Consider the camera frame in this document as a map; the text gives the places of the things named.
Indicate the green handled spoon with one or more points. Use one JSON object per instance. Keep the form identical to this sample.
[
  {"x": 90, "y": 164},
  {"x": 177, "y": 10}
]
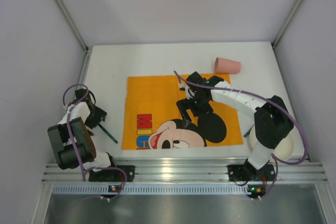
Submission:
[{"x": 247, "y": 133}]

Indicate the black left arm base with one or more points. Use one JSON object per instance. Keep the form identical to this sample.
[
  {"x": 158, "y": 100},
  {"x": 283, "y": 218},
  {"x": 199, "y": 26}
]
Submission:
[{"x": 126, "y": 173}]

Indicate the orange cartoon mouse placemat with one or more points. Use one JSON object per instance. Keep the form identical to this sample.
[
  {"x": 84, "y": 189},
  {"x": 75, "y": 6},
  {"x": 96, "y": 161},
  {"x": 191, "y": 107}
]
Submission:
[{"x": 152, "y": 120}]

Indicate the right aluminium corner post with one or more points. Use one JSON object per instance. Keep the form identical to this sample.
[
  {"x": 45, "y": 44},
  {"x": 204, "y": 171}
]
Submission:
[{"x": 287, "y": 22}]

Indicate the green handled fork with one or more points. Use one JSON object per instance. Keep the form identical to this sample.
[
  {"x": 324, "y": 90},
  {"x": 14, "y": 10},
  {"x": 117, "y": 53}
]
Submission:
[{"x": 108, "y": 134}]

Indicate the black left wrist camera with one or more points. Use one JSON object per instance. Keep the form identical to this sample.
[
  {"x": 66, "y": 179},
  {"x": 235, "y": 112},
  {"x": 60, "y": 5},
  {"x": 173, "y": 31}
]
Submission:
[{"x": 82, "y": 95}]

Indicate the cream round plate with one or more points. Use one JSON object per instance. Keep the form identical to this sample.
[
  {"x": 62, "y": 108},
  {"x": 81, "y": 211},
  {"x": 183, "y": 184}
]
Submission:
[{"x": 283, "y": 151}]

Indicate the aluminium mounting rail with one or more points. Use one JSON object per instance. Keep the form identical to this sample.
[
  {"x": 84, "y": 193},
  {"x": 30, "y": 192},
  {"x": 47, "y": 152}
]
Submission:
[{"x": 196, "y": 171}]

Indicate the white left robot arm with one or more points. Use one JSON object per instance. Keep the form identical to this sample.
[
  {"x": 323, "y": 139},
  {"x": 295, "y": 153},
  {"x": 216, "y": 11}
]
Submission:
[{"x": 72, "y": 139}]

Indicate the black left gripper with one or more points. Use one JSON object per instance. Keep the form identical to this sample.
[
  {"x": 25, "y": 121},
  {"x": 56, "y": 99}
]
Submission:
[{"x": 97, "y": 116}]

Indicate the pink plastic cup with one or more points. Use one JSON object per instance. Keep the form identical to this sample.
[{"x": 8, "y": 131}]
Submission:
[{"x": 223, "y": 65}]

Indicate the left aluminium corner post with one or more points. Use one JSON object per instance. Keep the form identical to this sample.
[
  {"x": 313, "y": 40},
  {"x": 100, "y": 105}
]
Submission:
[{"x": 70, "y": 22}]

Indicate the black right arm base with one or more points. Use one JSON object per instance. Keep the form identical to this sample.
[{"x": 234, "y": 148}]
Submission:
[{"x": 247, "y": 173}]

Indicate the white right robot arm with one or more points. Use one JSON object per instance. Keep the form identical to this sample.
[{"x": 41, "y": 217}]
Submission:
[{"x": 272, "y": 121}]

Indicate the aluminium corner post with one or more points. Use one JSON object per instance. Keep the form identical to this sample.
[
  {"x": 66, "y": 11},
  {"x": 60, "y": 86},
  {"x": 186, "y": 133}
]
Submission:
[
  {"x": 70, "y": 22},
  {"x": 287, "y": 22}
]

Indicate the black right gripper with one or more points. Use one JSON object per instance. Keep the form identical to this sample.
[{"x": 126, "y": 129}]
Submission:
[{"x": 190, "y": 105}]

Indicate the perforated metal cable tray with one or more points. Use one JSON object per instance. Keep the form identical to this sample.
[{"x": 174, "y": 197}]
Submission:
[{"x": 157, "y": 189}]

